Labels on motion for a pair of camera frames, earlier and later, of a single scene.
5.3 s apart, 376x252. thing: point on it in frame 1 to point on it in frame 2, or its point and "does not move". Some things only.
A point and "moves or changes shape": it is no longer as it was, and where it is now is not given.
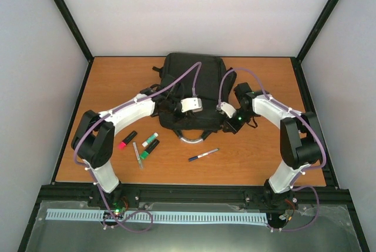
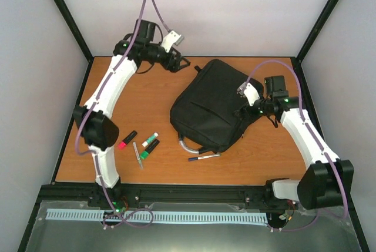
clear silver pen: (137, 155) does not move
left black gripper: (174, 117) to (175, 66)
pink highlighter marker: (127, 140) does not move
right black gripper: (235, 128) to (250, 114)
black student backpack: (200, 76) moves or changes shape
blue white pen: (201, 155) moves or changes shape
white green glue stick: (145, 144) does not move
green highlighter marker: (144, 154) does not move
